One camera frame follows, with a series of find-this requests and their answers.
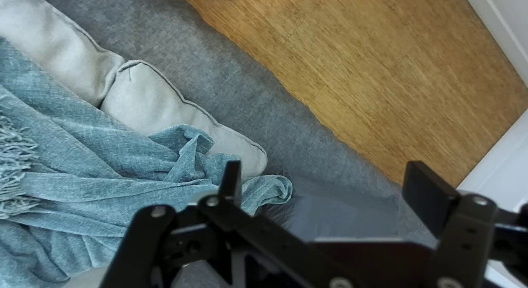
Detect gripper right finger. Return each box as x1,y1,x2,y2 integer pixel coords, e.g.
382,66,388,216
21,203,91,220
402,161,528,288

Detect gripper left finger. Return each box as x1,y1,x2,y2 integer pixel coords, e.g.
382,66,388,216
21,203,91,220
99,160,354,288

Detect light blue fringed blanket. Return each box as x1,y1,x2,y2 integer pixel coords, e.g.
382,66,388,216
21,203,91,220
0,38,293,288

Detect grey rug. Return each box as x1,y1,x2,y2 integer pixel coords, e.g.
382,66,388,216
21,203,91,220
32,0,438,288

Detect beige cushion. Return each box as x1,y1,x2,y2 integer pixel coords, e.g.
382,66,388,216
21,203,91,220
0,0,125,107
100,60,268,182

